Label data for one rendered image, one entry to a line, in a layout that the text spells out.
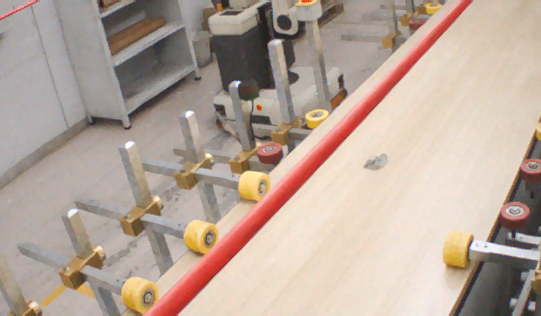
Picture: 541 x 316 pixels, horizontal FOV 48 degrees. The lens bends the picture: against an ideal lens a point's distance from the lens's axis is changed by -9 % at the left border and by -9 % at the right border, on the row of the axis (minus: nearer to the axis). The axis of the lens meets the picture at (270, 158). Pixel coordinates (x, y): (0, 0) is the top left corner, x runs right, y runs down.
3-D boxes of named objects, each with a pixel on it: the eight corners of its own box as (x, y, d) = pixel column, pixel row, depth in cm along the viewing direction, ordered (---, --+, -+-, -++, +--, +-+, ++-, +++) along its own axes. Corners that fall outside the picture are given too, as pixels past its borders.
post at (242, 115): (256, 209, 232) (227, 84, 209) (261, 203, 234) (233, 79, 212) (264, 210, 230) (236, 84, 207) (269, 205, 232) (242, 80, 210)
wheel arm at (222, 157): (174, 157, 236) (172, 147, 234) (180, 153, 238) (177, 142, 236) (276, 175, 212) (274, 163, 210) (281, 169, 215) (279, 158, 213)
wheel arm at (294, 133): (224, 132, 252) (221, 122, 250) (229, 128, 255) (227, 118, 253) (324, 146, 229) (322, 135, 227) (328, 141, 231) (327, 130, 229)
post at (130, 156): (163, 283, 195) (117, 144, 172) (170, 276, 197) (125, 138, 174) (172, 285, 193) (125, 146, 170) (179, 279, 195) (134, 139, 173)
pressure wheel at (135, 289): (121, 277, 148) (144, 274, 155) (119, 309, 149) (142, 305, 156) (139, 284, 145) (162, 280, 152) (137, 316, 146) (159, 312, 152)
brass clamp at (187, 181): (176, 187, 197) (171, 173, 194) (202, 165, 206) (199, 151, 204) (191, 190, 193) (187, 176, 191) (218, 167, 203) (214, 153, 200)
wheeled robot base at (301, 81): (215, 131, 434) (207, 97, 422) (267, 90, 478) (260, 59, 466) (304, 142, 398) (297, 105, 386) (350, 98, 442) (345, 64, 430)
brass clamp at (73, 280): (62, 285, 162) (55, 270, 160) (95, 256, 171) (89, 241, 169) (77, 291, 159) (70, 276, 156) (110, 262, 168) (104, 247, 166)
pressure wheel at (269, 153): (258, 182, 215) (251, 151, 210) (271, 170, 221) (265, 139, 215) (279, 186, 211) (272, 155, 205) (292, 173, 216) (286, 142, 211)
